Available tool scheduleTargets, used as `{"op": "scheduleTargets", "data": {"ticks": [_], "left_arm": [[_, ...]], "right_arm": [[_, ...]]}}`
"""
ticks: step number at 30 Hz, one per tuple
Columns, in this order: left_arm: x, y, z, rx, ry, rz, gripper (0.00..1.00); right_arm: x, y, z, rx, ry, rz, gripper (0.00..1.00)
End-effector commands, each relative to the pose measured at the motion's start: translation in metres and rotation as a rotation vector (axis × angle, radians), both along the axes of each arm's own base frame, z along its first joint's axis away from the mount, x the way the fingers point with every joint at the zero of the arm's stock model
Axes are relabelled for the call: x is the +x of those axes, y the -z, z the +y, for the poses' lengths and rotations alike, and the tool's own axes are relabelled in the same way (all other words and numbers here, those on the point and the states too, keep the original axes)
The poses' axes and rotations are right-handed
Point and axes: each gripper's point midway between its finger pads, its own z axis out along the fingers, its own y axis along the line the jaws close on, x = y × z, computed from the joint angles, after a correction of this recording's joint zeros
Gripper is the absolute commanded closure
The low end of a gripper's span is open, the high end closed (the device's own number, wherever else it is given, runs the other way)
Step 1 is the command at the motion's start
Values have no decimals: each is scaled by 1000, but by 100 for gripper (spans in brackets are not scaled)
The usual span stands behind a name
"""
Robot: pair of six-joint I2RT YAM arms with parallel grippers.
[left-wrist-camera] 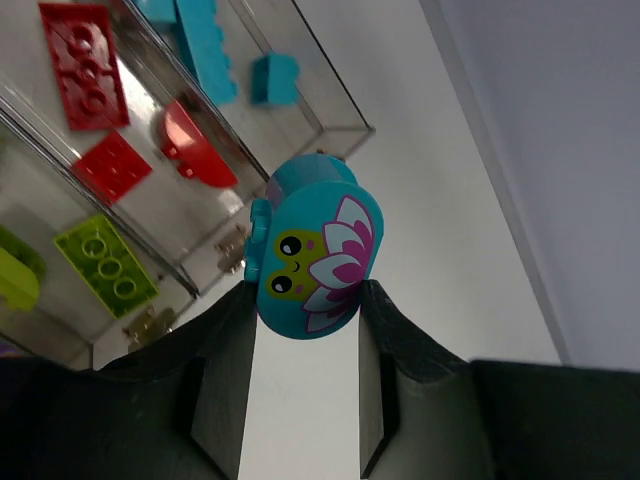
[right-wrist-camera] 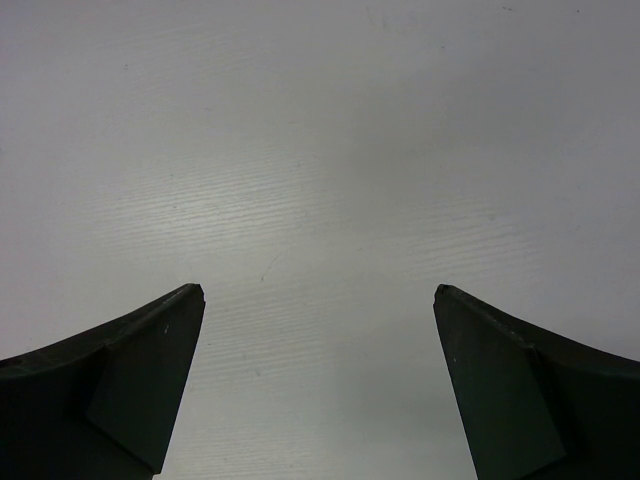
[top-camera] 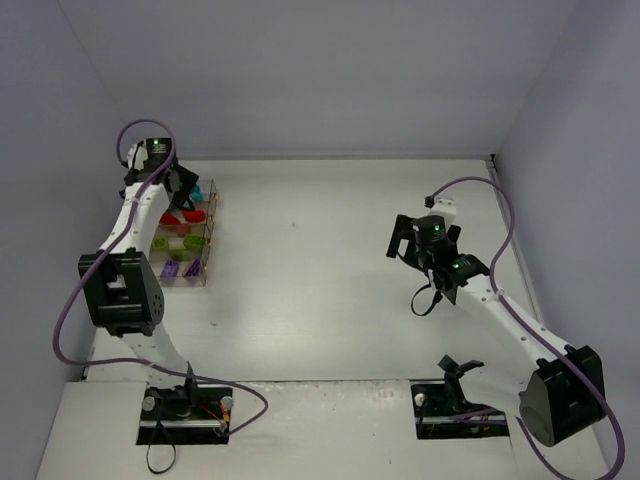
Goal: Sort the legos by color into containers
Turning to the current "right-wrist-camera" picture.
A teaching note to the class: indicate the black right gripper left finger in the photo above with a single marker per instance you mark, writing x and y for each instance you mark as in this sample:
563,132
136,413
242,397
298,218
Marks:
101,404

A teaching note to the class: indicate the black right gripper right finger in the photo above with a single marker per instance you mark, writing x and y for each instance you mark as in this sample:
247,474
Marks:
535,404

